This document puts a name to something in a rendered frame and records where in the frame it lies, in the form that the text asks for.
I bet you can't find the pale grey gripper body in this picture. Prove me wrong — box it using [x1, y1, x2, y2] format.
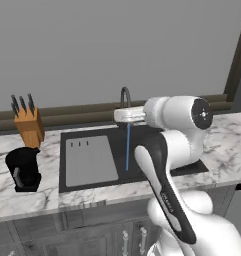
[113, 106, 147, 125]

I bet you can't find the dark curved sink faucet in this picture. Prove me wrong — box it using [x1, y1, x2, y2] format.
[119, 86, 133, 110]

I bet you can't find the blue water stream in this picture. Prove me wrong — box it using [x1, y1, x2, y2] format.
[125, 123, 131, 172]

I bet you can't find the black kitchen sink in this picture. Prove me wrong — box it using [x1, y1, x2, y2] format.
[58, 124, 210, 194]

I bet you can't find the black jug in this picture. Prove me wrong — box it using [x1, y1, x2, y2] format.
[4, 146, 43, 194]

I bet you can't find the wooden knife block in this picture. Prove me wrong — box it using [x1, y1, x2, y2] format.
[13, 106, 46, 150]

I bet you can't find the grey cupboard door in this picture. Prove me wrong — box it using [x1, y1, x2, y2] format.
[0, 216, 65, 256]
[41, 226, 132, 256]
[131, 218, 161, 256]

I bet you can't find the brown window frame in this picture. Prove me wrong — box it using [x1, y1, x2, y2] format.
[0, 6, 241, 133]

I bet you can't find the dark knife handle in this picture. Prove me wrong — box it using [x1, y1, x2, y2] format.
[10, 94, 20, 118]
[27, 93, 37, 117]
[18, 95, 28, 116]

